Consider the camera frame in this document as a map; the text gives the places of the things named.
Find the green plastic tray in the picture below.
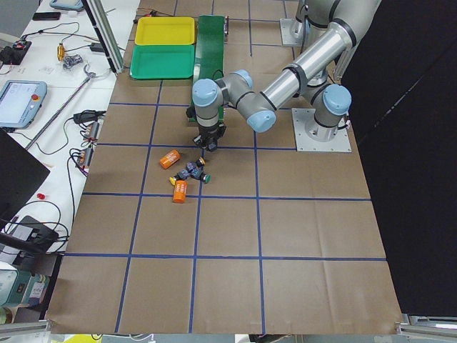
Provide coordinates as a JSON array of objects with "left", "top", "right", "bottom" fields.
[{"left": 130, "top": 45, "right": 195, "bottom": 79}]

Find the blue teach pendant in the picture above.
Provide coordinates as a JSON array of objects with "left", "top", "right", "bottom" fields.
[{"left": 1, "top": 80, "right": 47, "bottom": 129}]

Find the orange 4680 cylinder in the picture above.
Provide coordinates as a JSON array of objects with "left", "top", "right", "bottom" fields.
[
  {"left": 172, "top": 180, "right": 188, "bottom": 204},
  {"left": 159, "top": 149, "right": 181, "bottom": 169}
]

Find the yellow plastic tray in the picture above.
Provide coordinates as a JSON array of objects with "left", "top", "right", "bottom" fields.
[{"left": 135, "top": 16, "right": 195, "bottom": 46}]

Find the black smartphone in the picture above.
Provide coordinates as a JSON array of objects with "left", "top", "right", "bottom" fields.
[{"left": 32, "top": 11, "right": 61, "bottom": 21}]

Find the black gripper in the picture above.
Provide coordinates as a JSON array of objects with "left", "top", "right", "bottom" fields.
[{"left": 186, "top": 106, "right": 226, "bottom": 147}]

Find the gold resistor block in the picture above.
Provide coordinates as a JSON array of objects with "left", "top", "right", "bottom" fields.
[{"left": 56, "top": 43, "right": 66, "bottom": 61}]

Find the green conveyor belt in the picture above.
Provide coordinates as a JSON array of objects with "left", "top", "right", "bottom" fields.
[{"left": 187, "top": 14, "right": 229, "bottom": 123}]

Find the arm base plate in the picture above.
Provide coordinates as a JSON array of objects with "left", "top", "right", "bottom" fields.
[
  {"left": 279, "top": 19, "right": 303, "bottom": 47},
  {"left": 292, "top": 108, "right": 352, "bottom": 153}
]

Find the black monitor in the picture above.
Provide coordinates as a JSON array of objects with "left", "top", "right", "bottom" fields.
[{"left": 1, "top": 130, "right": 50, "bottom": 221}]

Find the black power adapter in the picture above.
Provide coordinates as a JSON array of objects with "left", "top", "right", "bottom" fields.
[{"left": 89, "top": 43, "right": 104, "bottom": 53}]

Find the green push button switch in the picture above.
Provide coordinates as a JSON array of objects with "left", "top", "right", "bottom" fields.
[{"left": 205, "top": 141, "right": 218, "bottom": 152}]

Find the aluminium frame post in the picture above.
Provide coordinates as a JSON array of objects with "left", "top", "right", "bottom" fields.
[{"left": 81, "top": 0, "right": 124, "bottom": 74}]

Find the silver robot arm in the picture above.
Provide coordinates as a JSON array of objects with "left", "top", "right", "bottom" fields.
[{"left": 187, "top": 0, "right": 380, "bottom": 151}]

